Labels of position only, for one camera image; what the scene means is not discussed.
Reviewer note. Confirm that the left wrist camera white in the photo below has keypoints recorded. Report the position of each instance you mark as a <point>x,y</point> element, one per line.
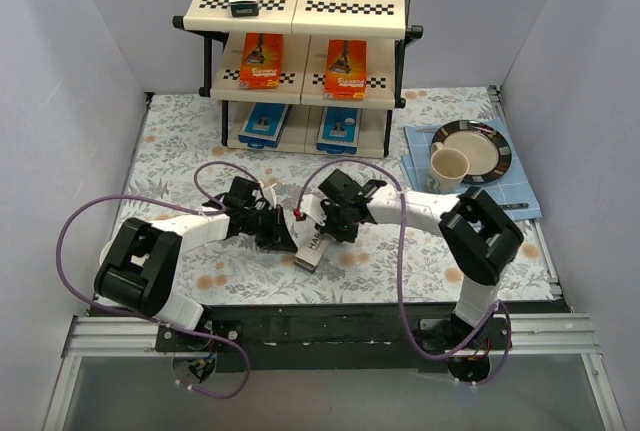
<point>269,194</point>

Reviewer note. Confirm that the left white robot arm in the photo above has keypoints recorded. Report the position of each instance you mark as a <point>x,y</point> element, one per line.
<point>138,266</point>

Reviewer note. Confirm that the orange Gillette razor pack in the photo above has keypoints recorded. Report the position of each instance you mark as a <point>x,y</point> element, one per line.
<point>261,62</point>
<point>346,70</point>

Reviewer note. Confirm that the beige three-tier shelf rack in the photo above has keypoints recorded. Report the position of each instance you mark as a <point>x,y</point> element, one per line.
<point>307,27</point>

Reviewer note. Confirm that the white Harry's box front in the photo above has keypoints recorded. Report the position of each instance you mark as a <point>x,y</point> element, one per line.
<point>310,254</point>

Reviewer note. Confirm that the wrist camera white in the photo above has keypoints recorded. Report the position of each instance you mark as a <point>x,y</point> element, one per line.
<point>269,194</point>
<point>311,208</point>

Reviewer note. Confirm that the beige ceramic mug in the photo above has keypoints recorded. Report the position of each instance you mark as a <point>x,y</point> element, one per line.
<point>448,167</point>

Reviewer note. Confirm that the dark rimmed plate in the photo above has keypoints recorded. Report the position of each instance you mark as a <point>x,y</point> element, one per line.
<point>486,149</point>

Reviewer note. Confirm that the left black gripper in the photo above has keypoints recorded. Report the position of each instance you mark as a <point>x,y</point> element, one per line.
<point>273,226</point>

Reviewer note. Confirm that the blue razor box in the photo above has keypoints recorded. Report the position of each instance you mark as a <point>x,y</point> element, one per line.
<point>264,125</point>
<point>339,131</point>

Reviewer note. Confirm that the blue checked cloth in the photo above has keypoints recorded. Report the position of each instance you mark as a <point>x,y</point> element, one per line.
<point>513,188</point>

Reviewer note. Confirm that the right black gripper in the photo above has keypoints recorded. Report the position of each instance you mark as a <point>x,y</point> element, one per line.
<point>329,221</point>

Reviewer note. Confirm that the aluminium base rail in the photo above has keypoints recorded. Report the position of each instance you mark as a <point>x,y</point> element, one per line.
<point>326,337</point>

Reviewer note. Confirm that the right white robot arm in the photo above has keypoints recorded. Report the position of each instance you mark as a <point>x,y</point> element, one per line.
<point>482,239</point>

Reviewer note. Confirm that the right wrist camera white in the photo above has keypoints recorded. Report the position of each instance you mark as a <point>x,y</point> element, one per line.
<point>311,208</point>

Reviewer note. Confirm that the floral table mat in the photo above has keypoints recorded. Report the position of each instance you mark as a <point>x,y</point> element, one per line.
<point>180,157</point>

